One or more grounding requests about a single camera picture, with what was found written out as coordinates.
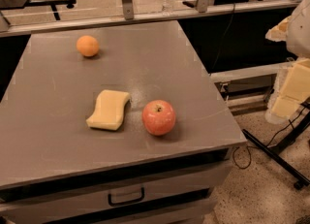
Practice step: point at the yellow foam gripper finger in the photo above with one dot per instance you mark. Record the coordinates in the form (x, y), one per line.
(294, 90)
(278, 32)

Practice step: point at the red apple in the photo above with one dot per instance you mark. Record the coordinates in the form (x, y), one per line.
(158, 117)

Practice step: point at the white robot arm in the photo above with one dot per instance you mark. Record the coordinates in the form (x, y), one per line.
(298, 43)

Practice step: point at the black table stand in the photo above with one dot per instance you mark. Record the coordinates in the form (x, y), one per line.
(274, 152)

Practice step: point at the yellow sponge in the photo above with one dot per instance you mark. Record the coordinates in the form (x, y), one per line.
(109, 110)

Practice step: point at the orange fruit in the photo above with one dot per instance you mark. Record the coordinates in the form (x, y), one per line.
(88, 46)

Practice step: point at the grey drawer with black handle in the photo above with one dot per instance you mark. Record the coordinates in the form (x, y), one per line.
(184, 194)

